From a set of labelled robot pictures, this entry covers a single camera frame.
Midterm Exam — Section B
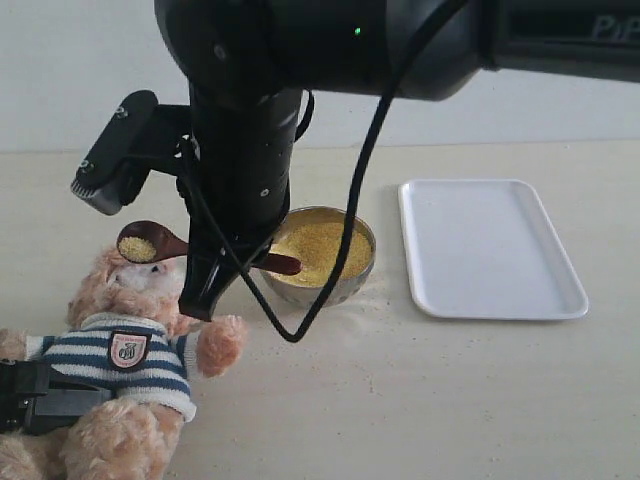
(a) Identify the steel bowl of yellow grain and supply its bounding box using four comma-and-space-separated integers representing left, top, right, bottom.
261, 206, 376, 309

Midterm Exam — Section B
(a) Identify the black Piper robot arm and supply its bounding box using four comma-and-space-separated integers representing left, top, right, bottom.
71, 1, 639, 320

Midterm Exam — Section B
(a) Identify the dark red wooden spoon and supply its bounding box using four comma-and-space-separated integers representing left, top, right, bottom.
116, 220, 302, 276

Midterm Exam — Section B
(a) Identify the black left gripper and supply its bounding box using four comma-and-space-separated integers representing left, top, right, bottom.
1, 359, 113, 434

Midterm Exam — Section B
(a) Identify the white rectangular plastic tray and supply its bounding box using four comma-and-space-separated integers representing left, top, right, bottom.
398, 179, 589, 321

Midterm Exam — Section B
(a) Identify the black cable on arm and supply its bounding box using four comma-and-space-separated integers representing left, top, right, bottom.
174, 0, 476, 344

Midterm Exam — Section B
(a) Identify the tan teddy bear striped sweater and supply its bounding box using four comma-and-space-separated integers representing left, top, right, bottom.
1, 248, 247, 479

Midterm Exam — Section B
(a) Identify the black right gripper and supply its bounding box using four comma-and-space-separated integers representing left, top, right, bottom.
179, 84, 302, 321

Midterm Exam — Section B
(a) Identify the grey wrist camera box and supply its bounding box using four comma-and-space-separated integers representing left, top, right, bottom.
70, 90, 158, 216

